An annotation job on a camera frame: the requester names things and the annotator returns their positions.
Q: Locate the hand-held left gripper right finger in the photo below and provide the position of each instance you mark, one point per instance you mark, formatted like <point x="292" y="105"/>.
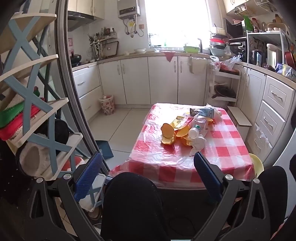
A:
<point x="207" y="176"/>

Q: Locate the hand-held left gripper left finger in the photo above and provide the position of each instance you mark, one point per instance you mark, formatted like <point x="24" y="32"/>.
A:
<point x="90" y="176"/>

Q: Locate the white tissue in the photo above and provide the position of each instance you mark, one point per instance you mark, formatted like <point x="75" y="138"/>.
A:
<point x="198" y="143"/>

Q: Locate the white bottle with green cap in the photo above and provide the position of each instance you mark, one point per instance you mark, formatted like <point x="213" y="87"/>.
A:
<point x="193" y="133"/>

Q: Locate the yellow snack wrapper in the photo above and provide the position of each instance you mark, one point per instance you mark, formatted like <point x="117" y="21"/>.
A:
<point x="179" y="121"/>

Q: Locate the blue grey drink carton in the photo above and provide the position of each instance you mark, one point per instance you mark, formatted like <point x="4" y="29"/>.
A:
<point x="203" y="112"/>

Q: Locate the red and white slipper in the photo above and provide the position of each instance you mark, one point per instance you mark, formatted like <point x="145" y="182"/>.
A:
<point x="71" y="163"/>

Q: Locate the blue dustpan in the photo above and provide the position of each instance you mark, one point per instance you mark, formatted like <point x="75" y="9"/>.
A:
<point x="105" y="150"/>

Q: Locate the red checkered plastic tablecloth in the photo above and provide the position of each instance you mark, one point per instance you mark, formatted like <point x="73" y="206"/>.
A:
<point x="161" y="166"/>

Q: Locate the person's left leg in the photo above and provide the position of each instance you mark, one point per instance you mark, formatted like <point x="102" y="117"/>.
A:
<point x="131" y="204"/>

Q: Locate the person's leg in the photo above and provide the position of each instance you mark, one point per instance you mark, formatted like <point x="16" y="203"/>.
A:
<point x="274" y="185"/>
<point x="131" y="204"/>

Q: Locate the yellow plastic stool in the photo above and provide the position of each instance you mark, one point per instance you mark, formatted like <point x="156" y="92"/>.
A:
<point x="256" y="164"/>

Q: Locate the black slipper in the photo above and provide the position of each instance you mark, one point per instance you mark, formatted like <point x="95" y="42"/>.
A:
<point x="60" y="132"/>

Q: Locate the white fluffy slipper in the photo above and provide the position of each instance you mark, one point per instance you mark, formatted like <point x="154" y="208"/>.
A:
<point x="34" y="160"/>

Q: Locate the white step stool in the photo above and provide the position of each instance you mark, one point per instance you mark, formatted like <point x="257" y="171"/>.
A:
<point x="239" y="118"/>

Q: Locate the person's right leg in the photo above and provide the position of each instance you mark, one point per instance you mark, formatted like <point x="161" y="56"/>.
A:
<point x="274" y="185"/>

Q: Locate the clear plastic film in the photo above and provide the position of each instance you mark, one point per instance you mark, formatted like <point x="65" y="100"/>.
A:
<point x="262" y="136"/>

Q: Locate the floral waste basket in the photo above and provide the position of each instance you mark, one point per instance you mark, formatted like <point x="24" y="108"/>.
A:
<point x="107" y="106"/>

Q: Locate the dark wok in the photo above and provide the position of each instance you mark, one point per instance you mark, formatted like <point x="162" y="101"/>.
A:
<point x="224" y="92"/>

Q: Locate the white wide-drawer base cabinet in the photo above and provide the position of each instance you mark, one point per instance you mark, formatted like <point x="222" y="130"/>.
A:
<point x="85" y="85"/>

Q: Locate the white trolley shelf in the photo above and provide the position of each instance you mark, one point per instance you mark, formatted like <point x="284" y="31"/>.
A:
<point x="211" y="81"/>

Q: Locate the white and blue shoe rack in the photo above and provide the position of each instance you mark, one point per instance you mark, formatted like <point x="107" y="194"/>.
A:
<point x="30" y="97"/>

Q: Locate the green slipper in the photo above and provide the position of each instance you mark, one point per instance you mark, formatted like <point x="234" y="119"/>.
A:
<point x="11" y="114"/>

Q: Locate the white panelled drawer cabinets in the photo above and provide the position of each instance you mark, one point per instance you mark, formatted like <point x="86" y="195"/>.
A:
<point x="275" y="99"/>

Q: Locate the white double-door base cabinets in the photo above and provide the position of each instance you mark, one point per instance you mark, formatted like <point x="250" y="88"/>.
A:
<point x="138" y="78"/>

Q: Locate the clear plastic bag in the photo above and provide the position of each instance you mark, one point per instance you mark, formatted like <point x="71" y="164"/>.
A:
<point x="229" y="62"/>

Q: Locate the black wok on stove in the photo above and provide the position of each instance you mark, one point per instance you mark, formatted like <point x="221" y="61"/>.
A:
<point x="75" y="59"/>

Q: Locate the pink cloth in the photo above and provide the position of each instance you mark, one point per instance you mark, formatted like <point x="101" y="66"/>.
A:
<point x="169" y="56"/>

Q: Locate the stack of basins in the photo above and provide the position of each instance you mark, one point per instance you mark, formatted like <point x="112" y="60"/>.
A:
<point x="217" y="51"/>

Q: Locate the green basin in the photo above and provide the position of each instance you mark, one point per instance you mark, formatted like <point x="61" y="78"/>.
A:
<point x="191" y="49"/>

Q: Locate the dark kettle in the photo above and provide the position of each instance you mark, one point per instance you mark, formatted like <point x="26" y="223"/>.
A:
<point x="256" y="58"/>

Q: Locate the blue packet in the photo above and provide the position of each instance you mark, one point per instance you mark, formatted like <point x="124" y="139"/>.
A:
<point x="283" y="69"/>

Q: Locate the black toaster oven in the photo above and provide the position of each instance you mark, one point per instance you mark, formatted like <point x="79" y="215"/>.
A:
<point x="238" y="48"/>

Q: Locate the kitchen faucet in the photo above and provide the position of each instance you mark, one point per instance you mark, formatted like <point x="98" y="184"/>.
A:
<point x="200" y="44"/>

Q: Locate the white bowl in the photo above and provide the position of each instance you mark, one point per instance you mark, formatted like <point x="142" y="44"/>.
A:
<point x="140" y="50"/>

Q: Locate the red pan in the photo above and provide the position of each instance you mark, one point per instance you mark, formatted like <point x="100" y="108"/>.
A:
<point x="290" y="60"/>

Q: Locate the black microwave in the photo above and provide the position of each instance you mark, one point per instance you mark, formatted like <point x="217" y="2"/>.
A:
<point x="234" y="29"/>

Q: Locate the white counter shelf rack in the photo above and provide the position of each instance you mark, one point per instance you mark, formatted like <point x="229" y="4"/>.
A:
<point x="263" y="33"/>

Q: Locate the range hood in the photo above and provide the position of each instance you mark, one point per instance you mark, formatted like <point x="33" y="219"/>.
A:
<point x="78" y="19"/>

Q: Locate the kitchen window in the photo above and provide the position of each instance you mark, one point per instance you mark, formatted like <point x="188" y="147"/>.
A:
<point x="178" y="20"/>

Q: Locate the green box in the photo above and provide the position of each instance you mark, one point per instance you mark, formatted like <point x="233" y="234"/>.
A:
<point x="247" y="23"/>

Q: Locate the silver water heater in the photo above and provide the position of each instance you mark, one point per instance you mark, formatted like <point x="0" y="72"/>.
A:
<point x="128" y="9"/>

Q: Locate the grey sliding door frame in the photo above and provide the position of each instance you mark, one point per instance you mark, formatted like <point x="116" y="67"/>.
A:
<point x="69" y="92"/>

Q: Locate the wall utensil rack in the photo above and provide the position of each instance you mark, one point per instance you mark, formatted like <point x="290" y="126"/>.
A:
<point x="108" y="48"/>

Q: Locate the cream wall cabinets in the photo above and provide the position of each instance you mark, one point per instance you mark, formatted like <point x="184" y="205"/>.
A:
<point x="97" y="8"/>

